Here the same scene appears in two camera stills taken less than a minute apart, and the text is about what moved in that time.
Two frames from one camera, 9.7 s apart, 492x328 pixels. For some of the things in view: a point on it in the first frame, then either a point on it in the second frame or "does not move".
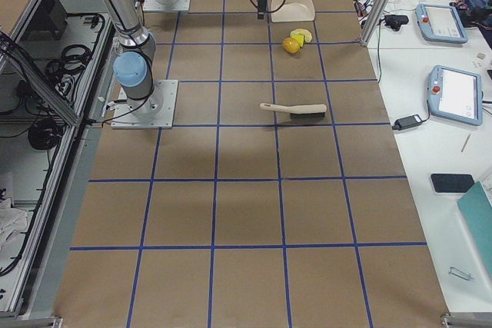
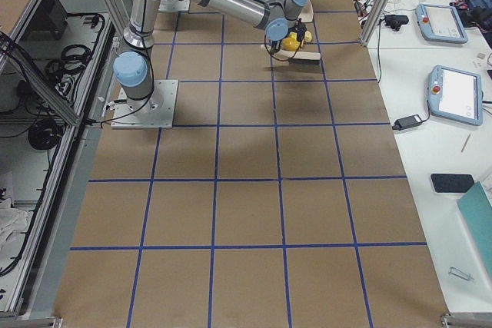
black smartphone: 451,183 does not move
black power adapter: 407,121 does not move
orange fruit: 290,46 does not move
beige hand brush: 312,111 → 296,57
